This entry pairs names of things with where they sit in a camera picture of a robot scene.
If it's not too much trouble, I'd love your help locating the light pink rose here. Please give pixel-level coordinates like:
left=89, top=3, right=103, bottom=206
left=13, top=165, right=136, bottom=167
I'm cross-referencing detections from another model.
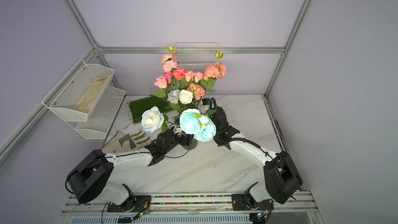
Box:
left=154, top=76, right=168, bottom=89

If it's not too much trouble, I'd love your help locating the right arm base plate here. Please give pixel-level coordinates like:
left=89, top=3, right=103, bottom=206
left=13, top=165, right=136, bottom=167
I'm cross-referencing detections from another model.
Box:
left=231, top=182, right=274, bottom=211

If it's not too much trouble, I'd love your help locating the aluminium front rail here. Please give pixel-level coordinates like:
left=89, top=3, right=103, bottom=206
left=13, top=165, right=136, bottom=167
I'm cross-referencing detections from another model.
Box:
left=57, top=191, right=324, bottom=224

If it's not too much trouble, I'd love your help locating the beige cloth in shelf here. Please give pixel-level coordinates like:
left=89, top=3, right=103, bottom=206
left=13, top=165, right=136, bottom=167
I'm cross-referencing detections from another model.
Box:
left=73, top=75, right=110, bottom=114

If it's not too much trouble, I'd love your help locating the orange pink peony stem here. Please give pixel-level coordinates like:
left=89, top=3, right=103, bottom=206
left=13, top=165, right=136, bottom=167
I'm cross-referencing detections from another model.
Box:
left=200, top=50, right=227, bottom=92

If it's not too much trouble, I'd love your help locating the red rose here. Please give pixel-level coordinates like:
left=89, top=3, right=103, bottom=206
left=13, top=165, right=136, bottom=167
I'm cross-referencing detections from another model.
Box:
left=173, top=69, right=187, bottom=80

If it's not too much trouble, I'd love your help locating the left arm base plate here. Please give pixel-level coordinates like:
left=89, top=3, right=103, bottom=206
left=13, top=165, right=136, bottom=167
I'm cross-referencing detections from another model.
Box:
left=107, top=195, right=152, bottom=213

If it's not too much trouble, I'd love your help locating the small white rose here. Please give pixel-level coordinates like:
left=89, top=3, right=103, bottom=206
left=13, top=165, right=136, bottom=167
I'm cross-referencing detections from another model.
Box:
left=179, top=90, right=193, bottom=105

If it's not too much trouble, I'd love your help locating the mint green peony stem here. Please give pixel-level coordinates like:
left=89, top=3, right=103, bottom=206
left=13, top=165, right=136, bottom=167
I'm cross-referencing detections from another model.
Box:
left=179, top=109, right=217, bottom=142

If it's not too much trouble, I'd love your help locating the large white rose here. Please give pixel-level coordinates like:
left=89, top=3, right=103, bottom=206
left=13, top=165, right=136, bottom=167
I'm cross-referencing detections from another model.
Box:
left=141, top=106, right=165, bottom=133

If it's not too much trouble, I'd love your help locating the white wire wall basket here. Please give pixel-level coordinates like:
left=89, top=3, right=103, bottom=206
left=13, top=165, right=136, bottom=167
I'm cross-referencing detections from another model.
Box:
left=173, top=42, right=218, bottom=73

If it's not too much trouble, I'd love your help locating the pale blue grey rose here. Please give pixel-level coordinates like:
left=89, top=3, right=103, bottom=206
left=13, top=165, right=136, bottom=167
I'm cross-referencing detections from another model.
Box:
left=167, top=89, right=180, bottom=104

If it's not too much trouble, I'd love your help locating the white mesh two-tier shelf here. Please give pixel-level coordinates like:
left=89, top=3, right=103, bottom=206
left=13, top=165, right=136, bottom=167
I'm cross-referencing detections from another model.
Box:
left=42, top=60, right=125, bottom=140

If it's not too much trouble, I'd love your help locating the beige work glove on table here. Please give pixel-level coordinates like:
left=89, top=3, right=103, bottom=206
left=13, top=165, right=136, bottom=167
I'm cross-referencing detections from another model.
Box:
left=102, top=129, right=151, bottom=154

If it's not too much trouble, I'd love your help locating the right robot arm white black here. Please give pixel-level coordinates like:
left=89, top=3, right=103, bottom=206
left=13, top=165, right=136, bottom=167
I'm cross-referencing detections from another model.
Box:
left=203, top=98, right=303, bottom=210

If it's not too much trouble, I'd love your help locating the green artificial grass mat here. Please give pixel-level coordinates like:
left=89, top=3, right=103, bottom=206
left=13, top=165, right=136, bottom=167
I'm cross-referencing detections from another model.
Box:
left=129, top=96, right=172, bottom=124

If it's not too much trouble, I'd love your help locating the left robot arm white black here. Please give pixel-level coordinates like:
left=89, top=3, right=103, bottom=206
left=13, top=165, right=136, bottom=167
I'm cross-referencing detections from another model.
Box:
left=65, top=128, right=194, bottom=212

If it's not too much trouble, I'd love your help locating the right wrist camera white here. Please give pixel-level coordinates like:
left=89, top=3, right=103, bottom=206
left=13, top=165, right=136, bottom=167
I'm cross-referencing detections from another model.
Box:
left=201, top=98, right=210, bottom=114

